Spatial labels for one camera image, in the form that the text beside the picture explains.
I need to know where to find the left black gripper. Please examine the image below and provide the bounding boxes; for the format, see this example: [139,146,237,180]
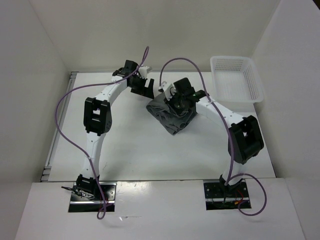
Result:
[128,74,154,99]

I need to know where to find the grey shorts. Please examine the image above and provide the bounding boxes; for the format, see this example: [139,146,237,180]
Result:
[146,93,197,136]

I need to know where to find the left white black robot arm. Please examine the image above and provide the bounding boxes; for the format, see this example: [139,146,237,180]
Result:
[76,60,154,200]

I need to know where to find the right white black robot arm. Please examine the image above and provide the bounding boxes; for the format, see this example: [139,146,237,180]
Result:
[158,77,264,197]

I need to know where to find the white perforated plastic basket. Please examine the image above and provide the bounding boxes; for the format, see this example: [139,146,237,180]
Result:
[210,56,264,104]

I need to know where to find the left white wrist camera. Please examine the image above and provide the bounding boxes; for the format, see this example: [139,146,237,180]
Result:
[138,66,152,79]

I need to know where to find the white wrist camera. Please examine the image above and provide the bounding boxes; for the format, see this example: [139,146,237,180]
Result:
[158,81,177,101]
[138,66,152,79]

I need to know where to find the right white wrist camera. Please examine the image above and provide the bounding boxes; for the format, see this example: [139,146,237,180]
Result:
[158,81,177,101]

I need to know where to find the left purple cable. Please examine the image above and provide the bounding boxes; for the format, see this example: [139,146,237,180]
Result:
[54,45,150,220]

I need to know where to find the purple cable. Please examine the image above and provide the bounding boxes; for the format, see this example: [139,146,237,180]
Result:
[54,45,150,220]
[159,58,268,216]

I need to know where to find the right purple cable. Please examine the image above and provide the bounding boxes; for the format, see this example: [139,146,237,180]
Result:
[159,58,268,216]

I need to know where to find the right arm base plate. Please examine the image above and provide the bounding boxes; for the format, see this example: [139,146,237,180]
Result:
[203,180,252,211]

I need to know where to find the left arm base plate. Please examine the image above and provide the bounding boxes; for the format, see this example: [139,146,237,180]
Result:
[68,182,117,213]

